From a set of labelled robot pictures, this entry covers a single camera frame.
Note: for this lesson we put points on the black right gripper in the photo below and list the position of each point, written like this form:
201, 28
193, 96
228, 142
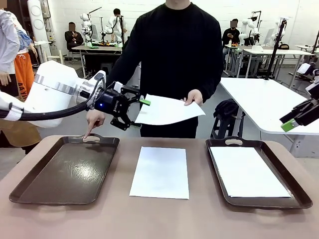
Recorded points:
312, 110

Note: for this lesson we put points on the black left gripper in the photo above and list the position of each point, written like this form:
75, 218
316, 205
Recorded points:
112, 102

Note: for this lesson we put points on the white A4 paper sheet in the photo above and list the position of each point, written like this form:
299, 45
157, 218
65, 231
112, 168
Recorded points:
169, 112
249, 171

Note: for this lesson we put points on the person's right forearm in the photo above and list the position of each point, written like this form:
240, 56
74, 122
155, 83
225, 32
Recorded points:
119, 72

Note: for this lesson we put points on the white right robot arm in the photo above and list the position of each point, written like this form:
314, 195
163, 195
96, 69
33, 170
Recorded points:
316, 87

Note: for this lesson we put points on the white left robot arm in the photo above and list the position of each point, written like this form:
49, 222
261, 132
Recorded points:
49, 82

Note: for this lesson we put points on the white lab robot arm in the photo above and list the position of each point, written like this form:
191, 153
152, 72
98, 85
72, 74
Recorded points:
109, 28
85, 18
245, 25

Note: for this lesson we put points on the person's right hand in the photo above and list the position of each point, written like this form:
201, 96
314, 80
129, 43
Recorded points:
96, 118

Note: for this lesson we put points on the person's left hand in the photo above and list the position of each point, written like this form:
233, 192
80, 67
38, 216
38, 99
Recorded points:
195, 95

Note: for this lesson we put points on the large white table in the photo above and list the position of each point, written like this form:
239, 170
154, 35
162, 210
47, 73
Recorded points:
261, 99

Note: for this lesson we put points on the grey plastic stool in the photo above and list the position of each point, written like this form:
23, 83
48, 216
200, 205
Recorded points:
107, 66

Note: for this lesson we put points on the brown top lab table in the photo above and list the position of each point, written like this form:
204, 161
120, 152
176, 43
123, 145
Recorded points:
104, 48

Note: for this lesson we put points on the black tripod pole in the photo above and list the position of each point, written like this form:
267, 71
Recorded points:
275, 57

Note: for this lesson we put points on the dark brown plastic tray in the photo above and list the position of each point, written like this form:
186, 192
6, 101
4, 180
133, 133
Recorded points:
62, 174
290, 184

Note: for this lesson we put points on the black jacket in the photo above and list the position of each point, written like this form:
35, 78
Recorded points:
226, 107

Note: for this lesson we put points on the black stool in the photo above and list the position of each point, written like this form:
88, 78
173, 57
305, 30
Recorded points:
225, 127

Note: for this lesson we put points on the white lab desk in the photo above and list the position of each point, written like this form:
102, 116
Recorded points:
286, 51

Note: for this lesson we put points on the black tan bag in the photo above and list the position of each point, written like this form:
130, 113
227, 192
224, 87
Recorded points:
284, 46

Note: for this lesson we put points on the person in black sweater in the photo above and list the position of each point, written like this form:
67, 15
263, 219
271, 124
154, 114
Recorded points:
174, 49

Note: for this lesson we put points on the white computer monitor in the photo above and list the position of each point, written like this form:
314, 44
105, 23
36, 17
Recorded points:
269, 37

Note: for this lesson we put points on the man in black jacket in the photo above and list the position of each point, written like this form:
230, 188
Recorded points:
73, 37

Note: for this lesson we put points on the person in white shirt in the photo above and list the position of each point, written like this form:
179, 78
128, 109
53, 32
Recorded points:
116, 12

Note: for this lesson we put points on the person in black hoodie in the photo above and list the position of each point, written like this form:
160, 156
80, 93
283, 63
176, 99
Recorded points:
230, 35

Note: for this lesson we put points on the brown apron cloth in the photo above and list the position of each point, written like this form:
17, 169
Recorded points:
25, 137

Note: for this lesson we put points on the figure in orange shorts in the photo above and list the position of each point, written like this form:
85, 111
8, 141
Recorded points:
23, 72

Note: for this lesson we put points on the white standing air conditioner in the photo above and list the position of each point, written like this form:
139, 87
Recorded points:
37, 25

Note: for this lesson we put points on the figure in grey shirt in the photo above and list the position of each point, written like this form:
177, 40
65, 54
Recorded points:
7, 37

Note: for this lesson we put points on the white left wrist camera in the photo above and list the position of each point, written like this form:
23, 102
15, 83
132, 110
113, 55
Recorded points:
117, 86

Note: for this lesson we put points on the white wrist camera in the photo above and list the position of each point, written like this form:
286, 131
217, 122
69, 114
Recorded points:
117, 86
304, 68

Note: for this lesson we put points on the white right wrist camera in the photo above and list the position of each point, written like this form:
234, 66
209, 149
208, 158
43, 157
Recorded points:
304, 68

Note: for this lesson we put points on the black overhead camera arm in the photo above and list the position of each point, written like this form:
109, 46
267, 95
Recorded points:
254, 18

